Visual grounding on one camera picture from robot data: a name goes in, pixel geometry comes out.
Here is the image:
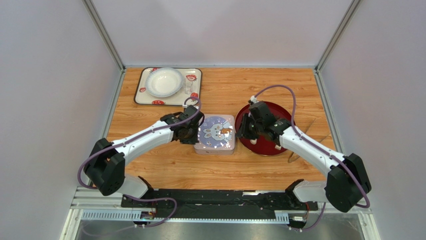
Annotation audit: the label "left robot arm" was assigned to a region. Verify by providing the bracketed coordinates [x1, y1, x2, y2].
[81, 105, 205, 198]

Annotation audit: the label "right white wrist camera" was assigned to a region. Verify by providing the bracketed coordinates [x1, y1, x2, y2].
[248, 95, 259, 106]

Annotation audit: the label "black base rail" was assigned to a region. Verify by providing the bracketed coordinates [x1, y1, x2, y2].
[120, 188, 319, 228]

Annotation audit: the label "small clear glass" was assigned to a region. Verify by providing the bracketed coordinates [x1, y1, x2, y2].
[183, 81, 193, 95]

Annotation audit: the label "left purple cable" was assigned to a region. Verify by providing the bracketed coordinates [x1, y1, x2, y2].
[77, 96, 178, 229]

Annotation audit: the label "white ceramic bowl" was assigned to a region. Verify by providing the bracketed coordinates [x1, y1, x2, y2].
[144, 67, 184, 98]

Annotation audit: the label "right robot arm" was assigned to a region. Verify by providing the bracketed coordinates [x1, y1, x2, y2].
[236, 101, 372, 213]

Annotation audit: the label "silver tin lid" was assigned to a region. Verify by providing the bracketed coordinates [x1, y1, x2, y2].
[194, 114, 236, 149]

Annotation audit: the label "strawberry pattern square tray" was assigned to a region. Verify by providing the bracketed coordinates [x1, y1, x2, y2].
[134, 67, 202, 106]

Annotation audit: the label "metal tongs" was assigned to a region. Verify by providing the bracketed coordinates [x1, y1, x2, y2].
[302, 117, 332, 143]

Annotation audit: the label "square chocolate tin box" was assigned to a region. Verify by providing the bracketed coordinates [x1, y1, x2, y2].
[194, 147, 235, 156]

